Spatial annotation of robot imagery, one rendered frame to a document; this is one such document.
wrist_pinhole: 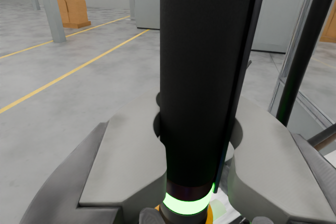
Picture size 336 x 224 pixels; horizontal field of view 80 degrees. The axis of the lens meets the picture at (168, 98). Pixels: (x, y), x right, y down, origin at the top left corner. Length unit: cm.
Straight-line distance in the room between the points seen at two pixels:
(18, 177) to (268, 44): 550
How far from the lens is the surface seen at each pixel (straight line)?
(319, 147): 32
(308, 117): 134
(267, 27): 576
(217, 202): 20
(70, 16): 856
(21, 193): 223
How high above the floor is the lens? 156
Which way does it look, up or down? 30 degrees down
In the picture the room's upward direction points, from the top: 1 degrees clockwise
